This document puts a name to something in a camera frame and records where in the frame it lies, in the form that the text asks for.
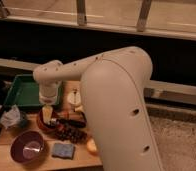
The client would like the bunch of dark grapes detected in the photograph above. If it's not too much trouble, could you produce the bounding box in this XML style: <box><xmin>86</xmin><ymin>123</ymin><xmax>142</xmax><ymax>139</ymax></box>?
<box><xmin>56</xmin><ymin>128</ymin><xmax>87</xmax><ymax>144</ymax></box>

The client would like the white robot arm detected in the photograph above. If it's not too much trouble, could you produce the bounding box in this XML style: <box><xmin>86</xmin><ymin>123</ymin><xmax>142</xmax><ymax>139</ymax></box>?
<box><xmin>33</xmin><ymin>46</ymin><xmax>164</xmax><ymax>171</ymax></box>

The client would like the yellow round fruit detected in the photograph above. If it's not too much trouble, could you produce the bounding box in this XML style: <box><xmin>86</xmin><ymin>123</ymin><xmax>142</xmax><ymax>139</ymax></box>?
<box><xmin>86</xmin><ymin>139</ymin><xmax>98</xmax><ymax>155</ymax></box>

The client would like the red bowl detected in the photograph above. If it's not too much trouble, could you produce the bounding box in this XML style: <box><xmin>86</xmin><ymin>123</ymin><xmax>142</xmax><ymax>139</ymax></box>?
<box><xmin>36</xmin><ymin>108</ymin><xmax>59</xmax><ymax>133</ymax></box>

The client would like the blue sponge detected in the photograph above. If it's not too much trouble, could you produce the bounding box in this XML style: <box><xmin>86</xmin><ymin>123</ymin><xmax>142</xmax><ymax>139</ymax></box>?
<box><xmin>52</xmin><ymin>143</ymin><xmax>75</xmax><ymax>159</ymax></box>

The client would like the green plastic tray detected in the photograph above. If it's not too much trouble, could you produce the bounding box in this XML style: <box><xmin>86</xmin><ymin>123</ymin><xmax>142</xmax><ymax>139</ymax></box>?
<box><xmin>3</xmin><ymin>74</ymin><xmax>64</xmax><ymax>109</ymax></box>

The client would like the purple bowl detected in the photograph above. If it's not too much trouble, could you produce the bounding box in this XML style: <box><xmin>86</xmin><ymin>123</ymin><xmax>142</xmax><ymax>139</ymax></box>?
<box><xmin>10</xmin><ymin>131</ymin><xmax>45</xmax><ymax>164</ymax></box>

